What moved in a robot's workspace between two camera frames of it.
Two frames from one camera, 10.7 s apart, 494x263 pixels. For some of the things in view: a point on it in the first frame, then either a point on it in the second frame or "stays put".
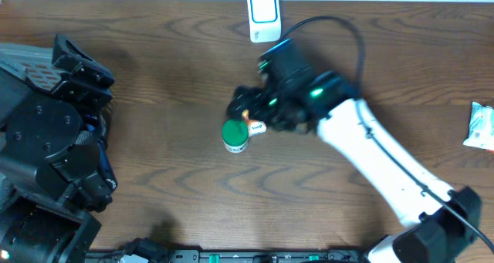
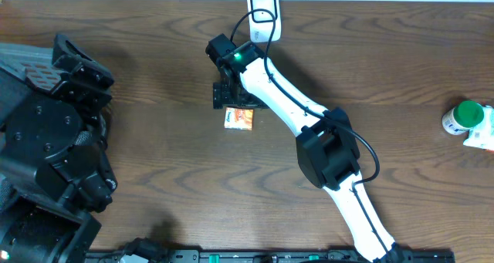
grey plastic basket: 23,65 stays put
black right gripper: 259,94 -> 221,96
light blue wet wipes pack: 481,127 stays put
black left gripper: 97,85 stays put
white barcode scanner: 263,7 stays put
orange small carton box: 255,126 -> 238,118
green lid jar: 235,135 -> 460,119
